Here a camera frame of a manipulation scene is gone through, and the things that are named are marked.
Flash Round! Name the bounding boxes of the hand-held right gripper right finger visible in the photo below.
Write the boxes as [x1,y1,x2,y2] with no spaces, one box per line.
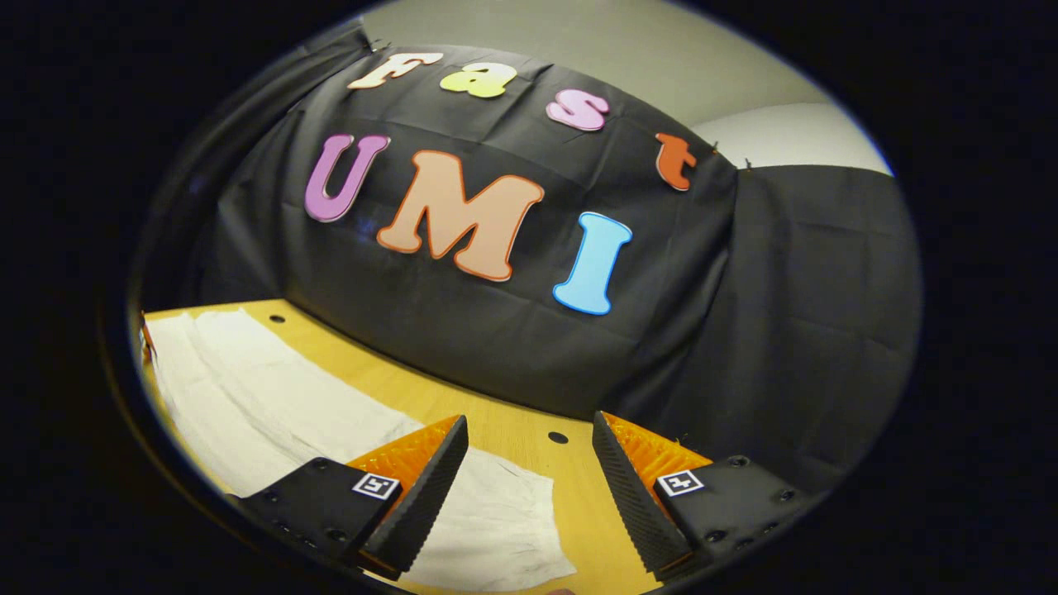
[591,411,827,581]

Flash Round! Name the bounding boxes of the white jeans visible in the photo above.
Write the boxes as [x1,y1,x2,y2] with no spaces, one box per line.
[145,308,577,592]

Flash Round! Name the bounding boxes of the black backdrop cloth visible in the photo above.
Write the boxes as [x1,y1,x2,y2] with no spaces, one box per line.
[132,25,922,497]

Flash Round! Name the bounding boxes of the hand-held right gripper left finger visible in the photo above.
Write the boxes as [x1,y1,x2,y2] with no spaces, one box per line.
[227,415,470,581]

